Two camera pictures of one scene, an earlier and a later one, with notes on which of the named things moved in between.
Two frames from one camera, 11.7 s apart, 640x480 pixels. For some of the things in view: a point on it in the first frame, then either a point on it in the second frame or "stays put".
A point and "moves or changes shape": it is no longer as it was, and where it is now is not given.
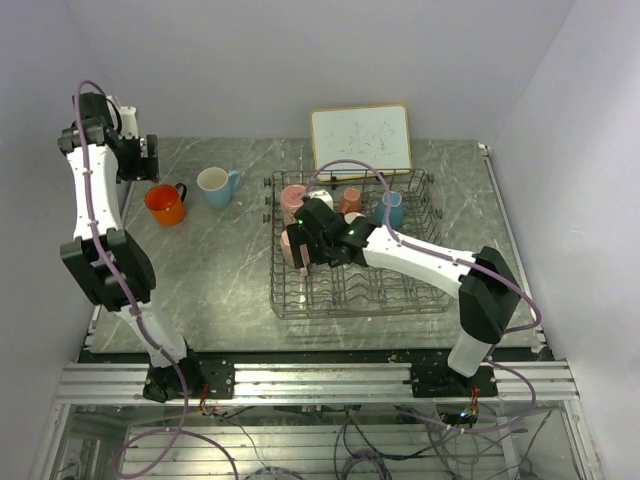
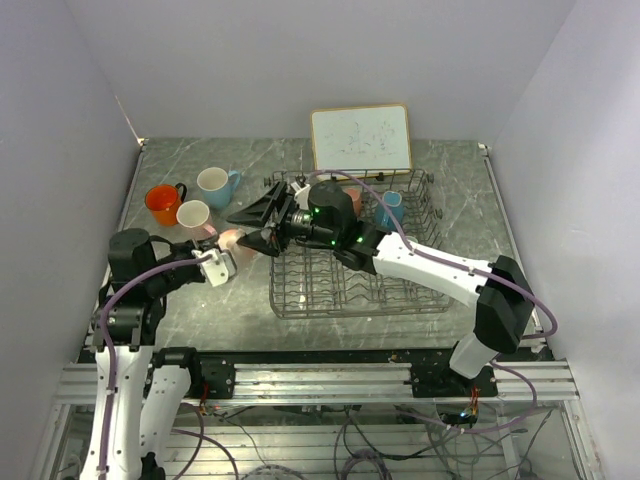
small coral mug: x=350 y=202 stays put
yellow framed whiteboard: x=379 y=134 stays put
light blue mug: x=217 y=186 stays put
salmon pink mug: x=350 y=217 moves or changes shape
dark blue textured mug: x=396 y=210 stays put
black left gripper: x=146 y=168 to x=189 y=245
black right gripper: x=297 y=236 to x=260 y=213
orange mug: x=166 y=202 stays put
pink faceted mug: x=287 y=253 to x=194 y=217
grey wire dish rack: x=354 y=289 stays put
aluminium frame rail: x=296 y=381 stays put
